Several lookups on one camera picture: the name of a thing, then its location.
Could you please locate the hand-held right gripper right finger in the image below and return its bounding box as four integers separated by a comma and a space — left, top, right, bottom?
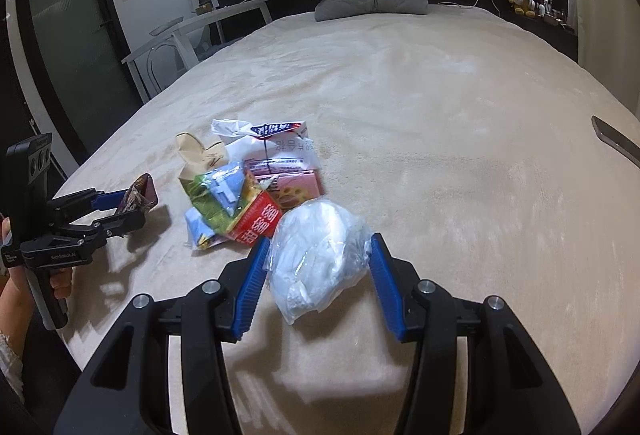
369, 232, 583, 435

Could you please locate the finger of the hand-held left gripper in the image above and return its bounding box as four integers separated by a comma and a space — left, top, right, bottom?
52, 206, 151, 238
47, 187, 135, 223

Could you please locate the dark glass door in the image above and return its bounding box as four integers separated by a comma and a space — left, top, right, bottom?
15, 0, 143, 166

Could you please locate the dark smartphone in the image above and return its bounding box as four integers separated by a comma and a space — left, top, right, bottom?
591, 116, 640, 168

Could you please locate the person's left hand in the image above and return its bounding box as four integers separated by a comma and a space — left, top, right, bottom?
49, 266, 75, 302

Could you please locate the red snack packet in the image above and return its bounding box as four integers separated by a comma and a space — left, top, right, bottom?
227, 190, 285, 248

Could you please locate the blue white plastic wrapper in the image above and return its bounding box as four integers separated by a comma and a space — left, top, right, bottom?
184, 207, 236, 252

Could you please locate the red blue printed packet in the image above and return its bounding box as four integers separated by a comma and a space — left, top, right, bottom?
250, 120, 308, 142

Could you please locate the pink snack packet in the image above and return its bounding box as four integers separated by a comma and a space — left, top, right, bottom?
252, 170, 326, 208

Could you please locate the dark red snack wrapper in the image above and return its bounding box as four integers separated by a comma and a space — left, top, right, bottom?
119, 173, 160, 222

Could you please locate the green crumpled snack wrapper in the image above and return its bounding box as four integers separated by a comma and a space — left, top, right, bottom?
190, 162, 266, 236

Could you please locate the cluster of small bottles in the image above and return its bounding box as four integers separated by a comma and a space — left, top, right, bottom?
537, 0, 576, 30

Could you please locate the white paper packet black band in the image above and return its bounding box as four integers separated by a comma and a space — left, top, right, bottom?
227, 135, 321, 176

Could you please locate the white chair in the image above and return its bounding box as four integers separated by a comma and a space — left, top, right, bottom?
170, 0, 273, 66

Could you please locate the beige paper bag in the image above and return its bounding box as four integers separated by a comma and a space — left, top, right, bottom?
175, 132, 231, 180

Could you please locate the grey pillow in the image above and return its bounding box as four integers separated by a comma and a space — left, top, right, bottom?
315, 0, 429, 22

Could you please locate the white crumpled plastic wrapper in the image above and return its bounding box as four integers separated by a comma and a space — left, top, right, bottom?
211, 119, 253, 146

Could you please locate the clear bag of white tissues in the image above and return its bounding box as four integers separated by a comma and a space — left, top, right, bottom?
267, 200, 373, 326

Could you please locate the beige blanket bed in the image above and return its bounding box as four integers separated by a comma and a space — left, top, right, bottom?
52, 5, 640, 435

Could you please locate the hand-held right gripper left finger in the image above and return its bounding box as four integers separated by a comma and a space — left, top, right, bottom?
55, 232, 273, 435

